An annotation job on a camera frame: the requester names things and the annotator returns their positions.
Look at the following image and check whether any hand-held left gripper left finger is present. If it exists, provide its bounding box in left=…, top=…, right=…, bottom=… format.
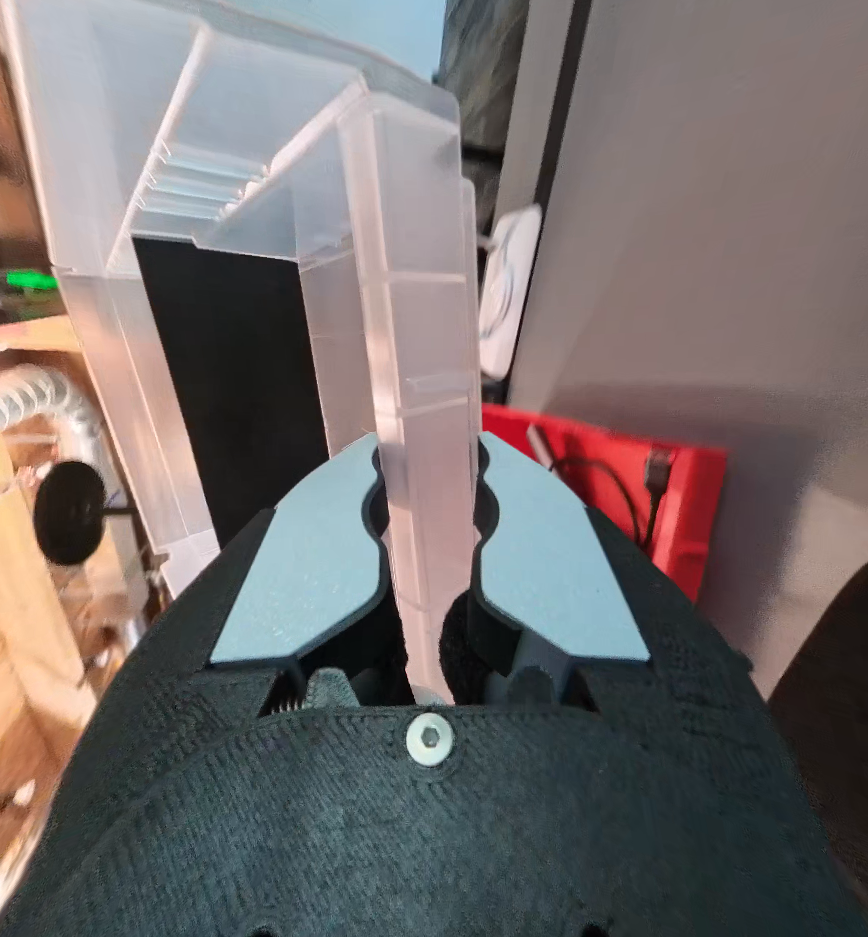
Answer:
left=209, top=432, right=393, bottom=669

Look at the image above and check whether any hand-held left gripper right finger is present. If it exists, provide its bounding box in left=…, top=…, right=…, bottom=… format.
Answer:
left=470, top=432, right=654, bottom=696

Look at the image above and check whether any red plastic bin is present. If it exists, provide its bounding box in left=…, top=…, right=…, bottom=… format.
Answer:
left=481, top=403, right=729, bottom=605

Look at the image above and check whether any clear plastic bin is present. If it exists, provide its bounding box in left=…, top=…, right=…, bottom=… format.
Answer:
left=0, top=0, right=484, bottom=705

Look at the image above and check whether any dark flat box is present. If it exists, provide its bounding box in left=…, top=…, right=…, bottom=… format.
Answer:
left=132, top=236, right=331, bottom=550

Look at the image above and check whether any instruction sheet on stand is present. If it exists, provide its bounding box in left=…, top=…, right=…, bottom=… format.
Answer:
left=476, top=205, right=545, bottom=382

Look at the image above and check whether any silver air duct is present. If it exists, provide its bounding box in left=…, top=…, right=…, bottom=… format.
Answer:
left=0, top=366, right=123, bottom=513

